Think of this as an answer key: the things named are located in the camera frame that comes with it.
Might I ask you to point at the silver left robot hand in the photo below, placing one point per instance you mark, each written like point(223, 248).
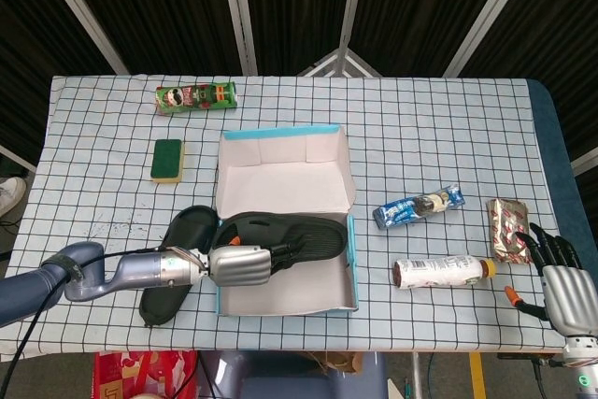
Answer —
point(238, 266)

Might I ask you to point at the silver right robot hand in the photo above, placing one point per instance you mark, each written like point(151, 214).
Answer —
point(572, 296)

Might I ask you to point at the black rubber slipper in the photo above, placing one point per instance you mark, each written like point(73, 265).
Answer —
point(317, 235)
point(191, 228)

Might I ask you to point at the white and teal shoebox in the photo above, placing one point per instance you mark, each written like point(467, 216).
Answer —
point(280, 175)

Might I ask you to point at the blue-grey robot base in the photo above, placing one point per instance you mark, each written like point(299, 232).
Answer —
point(280, 380)

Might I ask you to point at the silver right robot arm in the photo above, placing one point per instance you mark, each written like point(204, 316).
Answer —
point(584, 371)

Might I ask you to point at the white shoe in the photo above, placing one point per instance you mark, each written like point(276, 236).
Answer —
point(11, 195)

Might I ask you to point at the silver and red snack packet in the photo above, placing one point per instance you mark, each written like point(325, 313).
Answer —
point(509, 231)

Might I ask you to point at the green and yellow sponge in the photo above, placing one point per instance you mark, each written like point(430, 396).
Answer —
point(167, 158)

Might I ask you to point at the white-label brown drink bottle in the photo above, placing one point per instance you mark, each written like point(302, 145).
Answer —
point(434, 272)

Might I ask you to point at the brown paper bag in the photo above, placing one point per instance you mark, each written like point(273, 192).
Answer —
point(341, 361)

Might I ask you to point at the red patterned bag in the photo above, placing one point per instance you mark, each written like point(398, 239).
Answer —
point(140, 375)

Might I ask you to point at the blue Oreo cookie pack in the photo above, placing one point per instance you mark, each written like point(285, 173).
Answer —
point(402, 212)

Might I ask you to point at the green Pringles can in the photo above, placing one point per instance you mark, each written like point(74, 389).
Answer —
point(196, 97)

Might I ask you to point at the checkered light blue tablecloth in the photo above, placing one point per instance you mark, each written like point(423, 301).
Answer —
point(420, 137)

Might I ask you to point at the black folding screen white frame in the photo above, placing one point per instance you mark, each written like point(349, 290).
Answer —
point(163, 6)

